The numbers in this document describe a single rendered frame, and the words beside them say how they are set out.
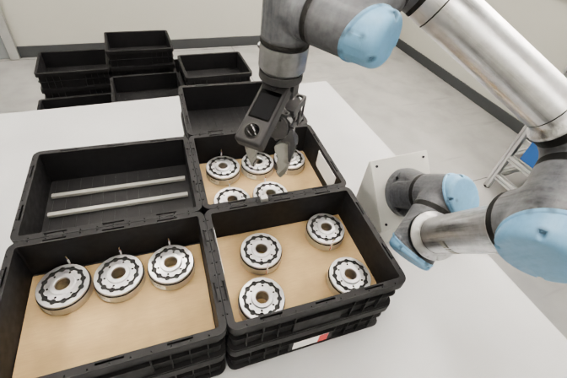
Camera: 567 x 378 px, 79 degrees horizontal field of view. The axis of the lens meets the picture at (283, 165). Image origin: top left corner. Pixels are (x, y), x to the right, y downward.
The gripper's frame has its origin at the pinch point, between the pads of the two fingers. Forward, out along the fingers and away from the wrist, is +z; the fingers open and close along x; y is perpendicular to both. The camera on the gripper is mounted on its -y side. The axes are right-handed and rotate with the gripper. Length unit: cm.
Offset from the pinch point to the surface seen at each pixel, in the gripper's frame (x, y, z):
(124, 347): 13.8, -30.5, 30.6
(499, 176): -101, 175, 100
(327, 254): -16.2, 9.5, 30.7
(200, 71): 103, 128, 65
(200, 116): 46, 44, 31
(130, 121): 78, 41, 44
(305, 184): -1.9, 30.9, 30.7
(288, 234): -4.7, 10.4, 30.7
